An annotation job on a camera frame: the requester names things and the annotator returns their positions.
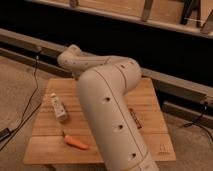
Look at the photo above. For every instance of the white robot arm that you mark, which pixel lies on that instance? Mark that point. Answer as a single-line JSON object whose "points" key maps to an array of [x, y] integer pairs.
{"points": [[102, 82]]}

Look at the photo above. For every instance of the white plastic bottle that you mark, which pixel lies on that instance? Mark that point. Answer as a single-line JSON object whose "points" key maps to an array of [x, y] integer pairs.
{"points": [[59, 109]]}

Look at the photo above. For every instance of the orange carrot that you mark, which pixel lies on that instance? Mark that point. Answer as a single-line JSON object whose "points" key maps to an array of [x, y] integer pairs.
{"points": [[74, 142]]}

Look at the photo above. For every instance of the wooden table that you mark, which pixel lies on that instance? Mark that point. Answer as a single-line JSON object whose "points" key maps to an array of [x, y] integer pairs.
{"points": [[47, 145]]}

